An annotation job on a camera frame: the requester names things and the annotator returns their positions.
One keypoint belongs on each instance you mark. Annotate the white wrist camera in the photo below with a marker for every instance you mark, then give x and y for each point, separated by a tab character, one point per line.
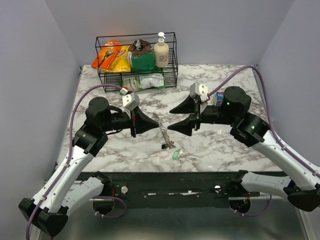
130	100
199	92

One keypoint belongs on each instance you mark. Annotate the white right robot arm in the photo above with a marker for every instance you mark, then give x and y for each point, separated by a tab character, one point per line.
248	129

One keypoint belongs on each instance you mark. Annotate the orange razor package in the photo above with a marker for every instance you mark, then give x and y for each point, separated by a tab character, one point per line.
106	56

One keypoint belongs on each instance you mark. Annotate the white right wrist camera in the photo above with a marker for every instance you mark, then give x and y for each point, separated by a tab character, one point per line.
199	92

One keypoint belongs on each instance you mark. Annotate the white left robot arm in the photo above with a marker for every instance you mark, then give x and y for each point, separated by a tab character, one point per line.
50	208

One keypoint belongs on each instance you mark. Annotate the blue green sponge pack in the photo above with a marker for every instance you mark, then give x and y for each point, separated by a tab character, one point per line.
218	98

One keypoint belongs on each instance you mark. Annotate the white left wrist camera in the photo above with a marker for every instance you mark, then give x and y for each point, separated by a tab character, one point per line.
130	100

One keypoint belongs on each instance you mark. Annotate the cream pump soap bottle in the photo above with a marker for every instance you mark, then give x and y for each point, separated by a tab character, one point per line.
161	51

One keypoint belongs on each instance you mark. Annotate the green white snack bag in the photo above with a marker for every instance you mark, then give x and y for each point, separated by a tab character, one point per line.
139	82

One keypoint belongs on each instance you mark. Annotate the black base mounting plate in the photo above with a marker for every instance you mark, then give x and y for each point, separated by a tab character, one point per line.
163	190

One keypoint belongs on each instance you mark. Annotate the black wire rack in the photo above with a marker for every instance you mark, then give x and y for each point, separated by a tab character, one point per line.
170	72

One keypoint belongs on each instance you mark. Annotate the aluminium frame rail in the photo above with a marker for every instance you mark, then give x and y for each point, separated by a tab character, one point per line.
265	100

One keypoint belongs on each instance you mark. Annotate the green tagged key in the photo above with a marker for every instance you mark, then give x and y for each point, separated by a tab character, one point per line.
176	154

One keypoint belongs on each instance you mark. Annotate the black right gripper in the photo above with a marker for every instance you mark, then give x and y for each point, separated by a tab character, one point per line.
187	106

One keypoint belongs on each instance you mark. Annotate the yellow snack bag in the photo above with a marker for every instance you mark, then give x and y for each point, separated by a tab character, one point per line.
120	63

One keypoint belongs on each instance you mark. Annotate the green brown paper bag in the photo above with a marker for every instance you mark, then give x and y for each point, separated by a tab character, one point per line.
141	56

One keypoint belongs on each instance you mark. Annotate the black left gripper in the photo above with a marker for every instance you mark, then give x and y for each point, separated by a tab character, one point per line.
141	122

